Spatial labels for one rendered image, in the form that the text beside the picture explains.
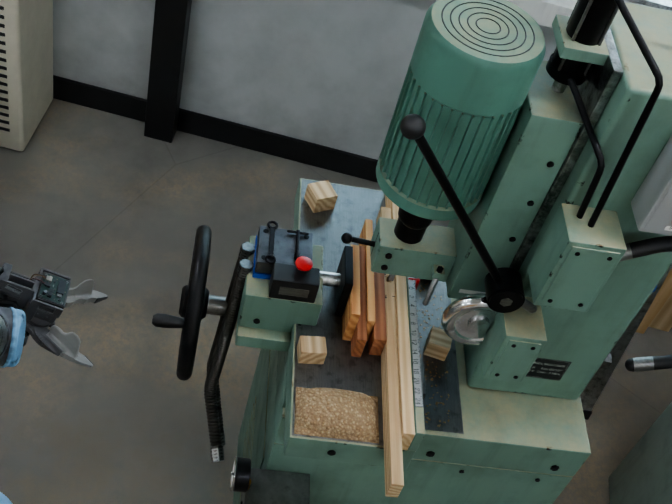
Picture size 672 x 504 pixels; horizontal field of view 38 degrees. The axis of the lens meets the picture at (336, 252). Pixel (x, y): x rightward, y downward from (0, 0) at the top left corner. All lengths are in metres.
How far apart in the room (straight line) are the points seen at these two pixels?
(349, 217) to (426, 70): 0.59
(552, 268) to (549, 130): 0.21
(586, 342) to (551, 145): 0.44
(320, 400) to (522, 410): 0.44
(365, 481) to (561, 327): 0.49
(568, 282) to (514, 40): 0.37
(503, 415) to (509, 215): 0.45
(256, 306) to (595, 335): 0.59
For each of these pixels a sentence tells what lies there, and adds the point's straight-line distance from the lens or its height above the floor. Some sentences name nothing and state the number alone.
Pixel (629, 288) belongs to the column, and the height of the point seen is 1.13.
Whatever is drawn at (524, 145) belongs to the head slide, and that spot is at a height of 1.36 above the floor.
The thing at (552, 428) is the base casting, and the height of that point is 0.80.
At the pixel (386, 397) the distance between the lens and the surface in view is 1.64.
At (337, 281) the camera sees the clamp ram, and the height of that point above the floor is 0.96.
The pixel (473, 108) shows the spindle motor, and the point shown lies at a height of 1.43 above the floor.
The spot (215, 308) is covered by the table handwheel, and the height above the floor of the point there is 0.82.
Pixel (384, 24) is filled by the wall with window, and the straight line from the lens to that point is 2.99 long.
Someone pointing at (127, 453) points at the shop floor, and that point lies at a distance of 2.59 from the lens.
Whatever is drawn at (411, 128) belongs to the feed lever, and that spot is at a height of 1.43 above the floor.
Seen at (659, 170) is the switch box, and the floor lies 1.41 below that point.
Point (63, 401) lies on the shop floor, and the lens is 2.67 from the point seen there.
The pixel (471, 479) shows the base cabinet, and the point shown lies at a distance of 1.93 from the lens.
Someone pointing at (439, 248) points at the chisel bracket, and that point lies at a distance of 1.69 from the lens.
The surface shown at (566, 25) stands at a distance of 1.46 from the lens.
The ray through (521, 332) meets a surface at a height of 1.08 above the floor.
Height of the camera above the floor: 2.25
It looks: 47 degrees down
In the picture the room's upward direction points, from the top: 17 degrees clockwise
